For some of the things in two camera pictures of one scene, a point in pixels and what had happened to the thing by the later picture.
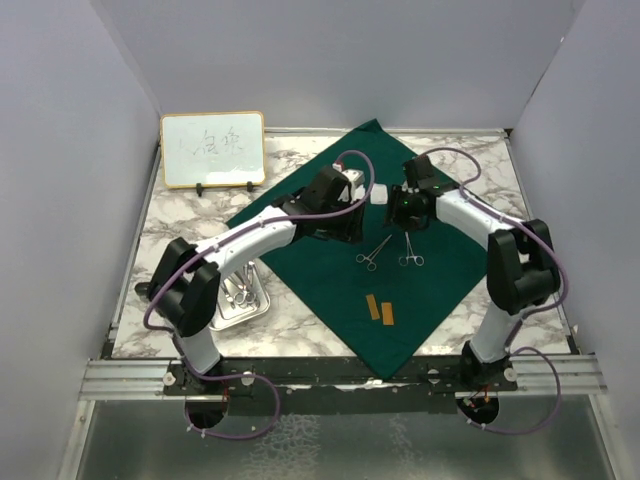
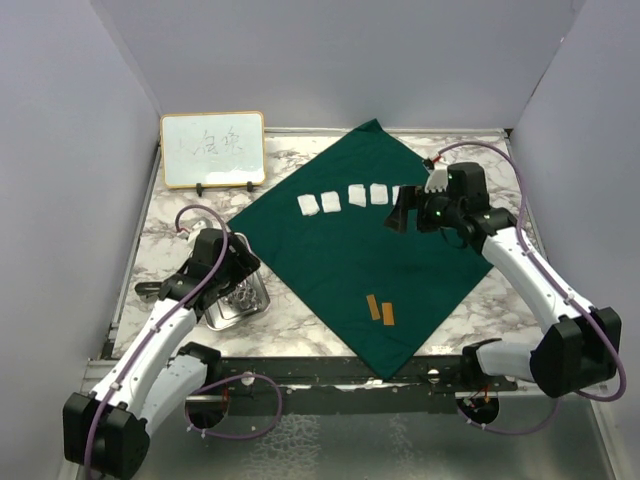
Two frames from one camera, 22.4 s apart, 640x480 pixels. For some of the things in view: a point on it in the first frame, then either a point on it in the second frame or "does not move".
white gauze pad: x=378 y=194 does not move
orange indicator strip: x=371 y=302 does not move
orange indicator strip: x=387 y=313 does not move
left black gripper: x=352 y=228 to x=244 y=263
